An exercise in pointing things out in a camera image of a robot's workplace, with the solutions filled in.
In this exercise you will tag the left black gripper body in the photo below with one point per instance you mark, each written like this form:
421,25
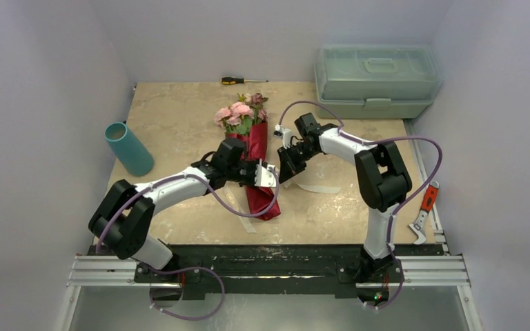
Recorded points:
243,172

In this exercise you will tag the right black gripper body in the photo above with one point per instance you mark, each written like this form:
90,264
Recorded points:
290,158

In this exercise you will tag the cream printed ribbon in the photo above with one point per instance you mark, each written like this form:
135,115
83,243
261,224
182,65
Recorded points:
248,226

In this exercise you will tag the pink flower bouquet red wrap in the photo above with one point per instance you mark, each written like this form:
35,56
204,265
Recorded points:
247,120

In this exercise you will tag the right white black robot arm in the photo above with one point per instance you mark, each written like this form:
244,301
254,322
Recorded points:
382,177

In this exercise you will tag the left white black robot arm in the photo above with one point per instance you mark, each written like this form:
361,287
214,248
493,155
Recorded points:
122,220

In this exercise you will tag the teal cylindrical vase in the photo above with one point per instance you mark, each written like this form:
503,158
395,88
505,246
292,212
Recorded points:
128,149

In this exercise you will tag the yellow black screwdriver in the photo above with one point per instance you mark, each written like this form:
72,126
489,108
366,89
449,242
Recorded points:
236,80

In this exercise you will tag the green translucent plastic toolbox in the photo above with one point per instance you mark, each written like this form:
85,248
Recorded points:
375,81

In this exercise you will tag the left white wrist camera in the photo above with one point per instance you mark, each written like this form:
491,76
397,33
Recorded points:
265,175

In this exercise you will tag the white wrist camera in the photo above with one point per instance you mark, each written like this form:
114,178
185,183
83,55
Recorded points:
265,175
284,134

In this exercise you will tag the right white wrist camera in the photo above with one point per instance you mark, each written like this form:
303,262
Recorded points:
284,134

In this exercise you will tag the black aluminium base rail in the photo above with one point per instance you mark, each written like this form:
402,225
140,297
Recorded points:
336,270

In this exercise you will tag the orange handled utility knife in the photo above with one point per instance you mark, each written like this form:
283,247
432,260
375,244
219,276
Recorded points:
418,226

